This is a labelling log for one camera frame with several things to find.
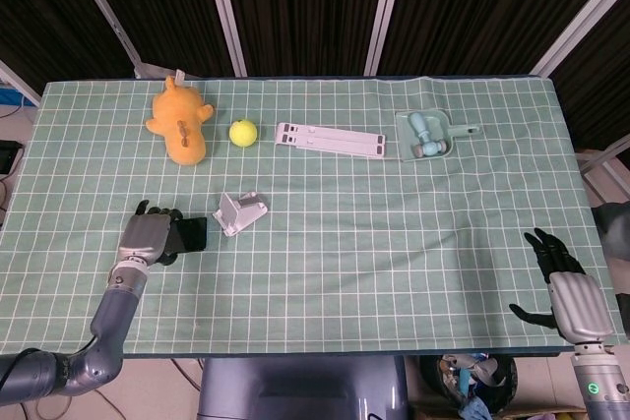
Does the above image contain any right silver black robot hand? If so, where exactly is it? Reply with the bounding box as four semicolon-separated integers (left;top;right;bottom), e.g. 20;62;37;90
509;226;615;345

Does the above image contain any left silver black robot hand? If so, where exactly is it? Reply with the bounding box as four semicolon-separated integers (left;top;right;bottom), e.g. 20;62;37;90
116;200;186;270

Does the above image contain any black smartphone with blue case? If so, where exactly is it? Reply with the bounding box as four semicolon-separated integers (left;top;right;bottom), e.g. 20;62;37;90
169;215;209;253

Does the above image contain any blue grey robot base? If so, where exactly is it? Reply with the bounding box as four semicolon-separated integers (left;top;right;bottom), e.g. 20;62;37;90
196;355;410;420

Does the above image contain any white folding phone stand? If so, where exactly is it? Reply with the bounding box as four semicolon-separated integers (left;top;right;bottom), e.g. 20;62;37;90
212;191;270;238

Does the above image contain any white folded laptop stand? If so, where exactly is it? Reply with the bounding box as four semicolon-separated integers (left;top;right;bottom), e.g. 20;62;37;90
274;121;388;159

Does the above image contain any orange plush toy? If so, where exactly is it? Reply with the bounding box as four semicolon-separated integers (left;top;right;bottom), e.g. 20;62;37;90
146;74;217;167

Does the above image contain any black bin with clutter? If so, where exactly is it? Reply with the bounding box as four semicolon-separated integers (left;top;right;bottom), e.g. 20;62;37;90
417;351;518;416

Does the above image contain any yellow tennis ball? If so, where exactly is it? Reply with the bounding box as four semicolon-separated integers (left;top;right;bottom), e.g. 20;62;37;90
228;118;259;149

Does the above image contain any black box device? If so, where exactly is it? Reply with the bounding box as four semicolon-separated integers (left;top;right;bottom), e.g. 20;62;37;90
0;141;25;175

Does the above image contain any green checkered tablecloth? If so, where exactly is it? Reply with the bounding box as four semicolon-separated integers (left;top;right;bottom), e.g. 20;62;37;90
0;74;630;358

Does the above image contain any light blue toy hammer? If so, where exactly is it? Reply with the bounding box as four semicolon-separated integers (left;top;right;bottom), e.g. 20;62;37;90
407;112;448;159

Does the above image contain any green plastic dustpan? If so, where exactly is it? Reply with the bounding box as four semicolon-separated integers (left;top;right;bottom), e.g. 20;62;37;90
395;109;483;163

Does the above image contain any white metal frame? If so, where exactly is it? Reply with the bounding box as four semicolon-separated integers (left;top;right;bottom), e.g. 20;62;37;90
575;132;630;205

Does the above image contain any white partition frame post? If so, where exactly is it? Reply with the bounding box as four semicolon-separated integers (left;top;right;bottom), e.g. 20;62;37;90
530;0;630;80
61;0;149;80
200;0;249;78
362;0;409;78
0;59;43;109

